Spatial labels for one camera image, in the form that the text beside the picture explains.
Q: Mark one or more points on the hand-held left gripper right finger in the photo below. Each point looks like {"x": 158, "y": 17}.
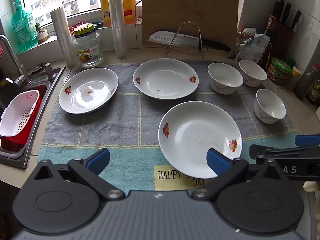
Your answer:
{"x": 217, "y": 163}

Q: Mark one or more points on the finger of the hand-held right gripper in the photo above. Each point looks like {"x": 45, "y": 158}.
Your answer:
{"x": 307, "y": 140}
{"x": 275, "y": 151}

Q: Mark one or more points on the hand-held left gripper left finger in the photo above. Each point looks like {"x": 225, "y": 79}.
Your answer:
{"x": 100, "y": 158}

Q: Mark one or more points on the white plate with fruit print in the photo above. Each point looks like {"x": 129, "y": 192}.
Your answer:
{"x": 195, "y": 130}
{"x": 165, "y": 80}

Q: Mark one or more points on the white bowl with pink flowers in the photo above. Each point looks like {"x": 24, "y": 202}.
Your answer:
{"x": 270, "y": 105}
{"x": 253, "y": 71}
{"x": 225, "y": 77}

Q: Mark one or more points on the white plate with centre stain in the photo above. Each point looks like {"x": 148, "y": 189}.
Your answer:
{"x": 82, "y": 100}

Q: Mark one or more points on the person's right hand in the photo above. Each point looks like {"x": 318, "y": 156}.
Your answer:
{"x": 311, "y": 187}

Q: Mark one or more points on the grey checked towel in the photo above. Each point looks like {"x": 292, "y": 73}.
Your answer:
{"x": 130, "y": 120}

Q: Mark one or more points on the dark glass bottle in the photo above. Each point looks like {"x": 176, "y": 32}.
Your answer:
{"x": 306, "y": 82}

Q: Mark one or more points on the bottle with yellow lid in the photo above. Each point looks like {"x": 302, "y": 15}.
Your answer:
{"x": 293, "y": 80}

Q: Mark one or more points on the red plastic basin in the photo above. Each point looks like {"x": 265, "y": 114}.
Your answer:
{"x": 16, "y": 140}

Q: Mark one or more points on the steel sink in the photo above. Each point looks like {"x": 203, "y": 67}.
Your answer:
{"x": 50, "y": 85}

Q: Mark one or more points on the white plastic strainer basket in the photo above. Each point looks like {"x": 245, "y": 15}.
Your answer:
{"x": 15, "y": 115}

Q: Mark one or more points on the printed snack bag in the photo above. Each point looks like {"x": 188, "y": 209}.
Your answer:
{"x": 252, "y": 48}

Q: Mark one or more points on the glass jar with green lid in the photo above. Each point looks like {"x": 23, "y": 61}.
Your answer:
{"x": 87, "y": 50}

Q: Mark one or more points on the dark knife block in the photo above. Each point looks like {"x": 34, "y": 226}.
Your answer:
{"x": 285, "y": 32}

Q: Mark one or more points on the dark soy sauce bottle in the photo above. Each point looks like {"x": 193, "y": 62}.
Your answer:
{"x": 270, "y": 27}

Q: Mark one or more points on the white packet with red label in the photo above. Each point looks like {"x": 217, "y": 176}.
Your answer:
{"x": 247, "y": 33}

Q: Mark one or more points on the short plastic wrap roll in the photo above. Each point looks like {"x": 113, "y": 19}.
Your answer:
{"x": 62, "y": 35}

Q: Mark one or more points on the metal faucet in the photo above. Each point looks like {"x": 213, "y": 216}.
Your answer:
{"x": 15, "y": 60}

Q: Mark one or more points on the red plastic bowl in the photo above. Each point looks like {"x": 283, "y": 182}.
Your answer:
{"x": 75, "y": 27}

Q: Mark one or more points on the blue plastic bowl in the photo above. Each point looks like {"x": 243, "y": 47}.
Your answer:
{"x": 97, "y": 23}

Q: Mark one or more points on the small potted plant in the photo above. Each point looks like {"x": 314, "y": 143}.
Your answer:
{"x": 42, "y": 35}

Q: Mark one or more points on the tall plastic wrap roll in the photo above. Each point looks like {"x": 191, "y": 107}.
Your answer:
{"x": 117, "y": 17}

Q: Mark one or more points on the green detergent bottle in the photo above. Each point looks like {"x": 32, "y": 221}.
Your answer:
{"x": 22, "y": 27}

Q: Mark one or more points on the orange oil jug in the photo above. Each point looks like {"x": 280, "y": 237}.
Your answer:
{"x": 131, "y": 5}

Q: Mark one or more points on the wooden cutting board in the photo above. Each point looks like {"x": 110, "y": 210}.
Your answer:
{"x": 190, "y": 5}

